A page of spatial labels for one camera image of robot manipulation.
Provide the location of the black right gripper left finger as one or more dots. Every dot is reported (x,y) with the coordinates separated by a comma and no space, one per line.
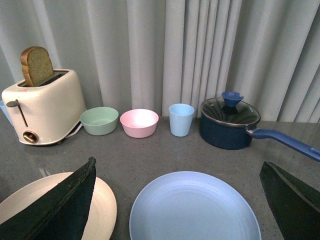
(60,214)

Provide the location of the dark blue saucepan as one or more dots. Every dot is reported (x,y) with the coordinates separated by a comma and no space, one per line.
(235,138)

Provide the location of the cream plate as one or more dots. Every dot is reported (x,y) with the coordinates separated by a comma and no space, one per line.
(103,209)

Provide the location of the grey curtain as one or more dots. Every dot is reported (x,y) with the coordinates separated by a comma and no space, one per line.
(150,54)

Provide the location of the pink bowl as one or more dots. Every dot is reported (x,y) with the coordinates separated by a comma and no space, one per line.
(139,123)

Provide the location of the glass pot lid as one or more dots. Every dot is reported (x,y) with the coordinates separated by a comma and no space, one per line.
(230,110)

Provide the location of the cream toaster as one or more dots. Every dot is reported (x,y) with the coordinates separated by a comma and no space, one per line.
(46,114)

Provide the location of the bread slice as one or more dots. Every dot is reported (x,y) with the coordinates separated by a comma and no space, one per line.
(36,65)

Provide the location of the light blue cup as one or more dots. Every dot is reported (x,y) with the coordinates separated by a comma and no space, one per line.
(4,110)
(180,119)

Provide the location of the green bowl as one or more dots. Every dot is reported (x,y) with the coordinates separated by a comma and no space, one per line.
(99,121)

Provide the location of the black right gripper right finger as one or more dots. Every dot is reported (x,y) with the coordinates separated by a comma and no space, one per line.
(294,204)

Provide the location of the light blue plate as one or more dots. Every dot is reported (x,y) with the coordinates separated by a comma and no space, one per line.
(188,205)

